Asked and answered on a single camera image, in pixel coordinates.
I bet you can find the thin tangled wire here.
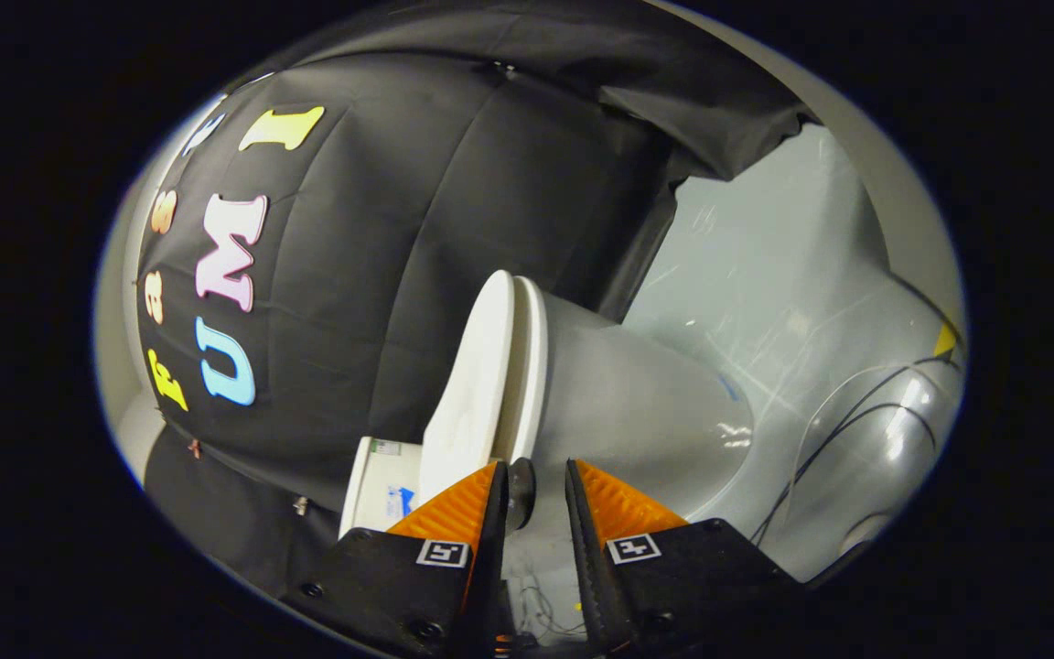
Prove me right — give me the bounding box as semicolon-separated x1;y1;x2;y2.
520;575;587;639

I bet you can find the white toilet seat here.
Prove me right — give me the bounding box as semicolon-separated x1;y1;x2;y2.
490;276;550;464

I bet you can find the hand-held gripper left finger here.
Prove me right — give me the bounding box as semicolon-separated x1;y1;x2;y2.
282;460;519;659

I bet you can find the black backdrop cloth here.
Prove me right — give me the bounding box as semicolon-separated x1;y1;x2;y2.
136;0;812;605

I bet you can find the white toilet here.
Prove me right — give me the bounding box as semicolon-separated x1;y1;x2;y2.
339;291;755;539

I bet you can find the white toilet lid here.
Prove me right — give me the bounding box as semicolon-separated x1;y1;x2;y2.
417;270;537;534

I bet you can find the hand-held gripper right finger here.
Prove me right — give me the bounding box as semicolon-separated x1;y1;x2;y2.
565;459;804;659

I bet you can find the black floor cable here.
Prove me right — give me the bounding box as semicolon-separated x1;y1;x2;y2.
751;352;963;547

